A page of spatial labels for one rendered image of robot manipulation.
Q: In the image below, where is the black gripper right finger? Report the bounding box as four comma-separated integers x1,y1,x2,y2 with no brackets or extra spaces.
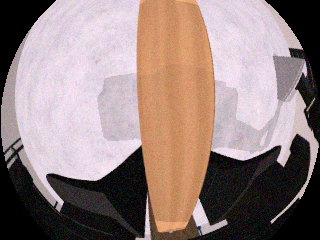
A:
199,145,281,225

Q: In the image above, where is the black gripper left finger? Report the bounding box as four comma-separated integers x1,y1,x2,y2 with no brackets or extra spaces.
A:
45,145,148,239

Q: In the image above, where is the light brown wooden board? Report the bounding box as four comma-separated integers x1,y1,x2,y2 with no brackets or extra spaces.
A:
136,0,216,233

